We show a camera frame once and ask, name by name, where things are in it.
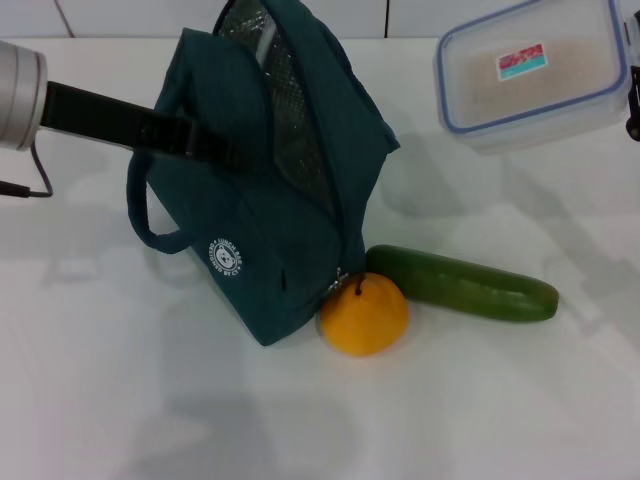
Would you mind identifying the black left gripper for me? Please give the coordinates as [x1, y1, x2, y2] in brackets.
[38, 79, 253, 175]

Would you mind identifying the clear plastic food container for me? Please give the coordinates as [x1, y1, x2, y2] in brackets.
[433, 0, 633, 154]

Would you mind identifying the dark teal lunch bag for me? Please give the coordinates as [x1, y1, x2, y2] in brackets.
[125, 0, 403, 349]

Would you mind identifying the green cucumber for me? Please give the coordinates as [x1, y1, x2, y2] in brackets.
[365, 243, 560, 324]

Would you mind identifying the orange yellow pear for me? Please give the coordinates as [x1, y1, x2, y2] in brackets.
[319, 273, 410, 358]

